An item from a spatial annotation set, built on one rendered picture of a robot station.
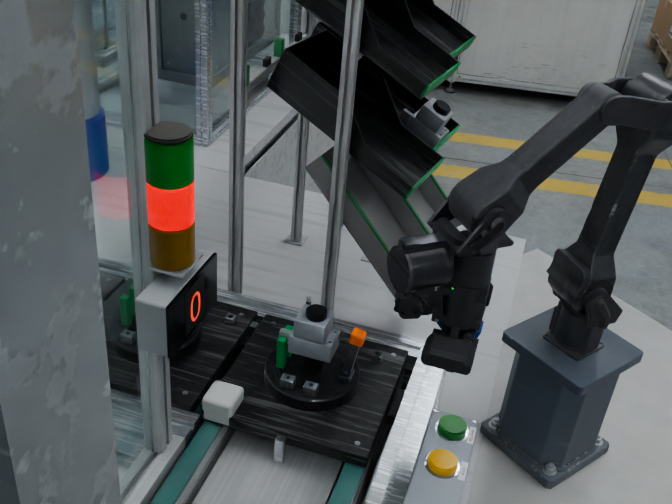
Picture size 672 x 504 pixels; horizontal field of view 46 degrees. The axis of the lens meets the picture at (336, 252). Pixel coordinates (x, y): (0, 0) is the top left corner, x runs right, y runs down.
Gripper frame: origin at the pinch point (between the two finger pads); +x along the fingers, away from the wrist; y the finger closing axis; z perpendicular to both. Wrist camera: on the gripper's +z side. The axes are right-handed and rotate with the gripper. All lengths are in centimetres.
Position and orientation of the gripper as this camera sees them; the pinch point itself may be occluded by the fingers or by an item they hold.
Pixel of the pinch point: (453, 350)
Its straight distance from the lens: 107.8
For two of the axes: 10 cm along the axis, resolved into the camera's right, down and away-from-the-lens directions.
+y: -3.1, 5.0, -8.1
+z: -9.5, -2.2, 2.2
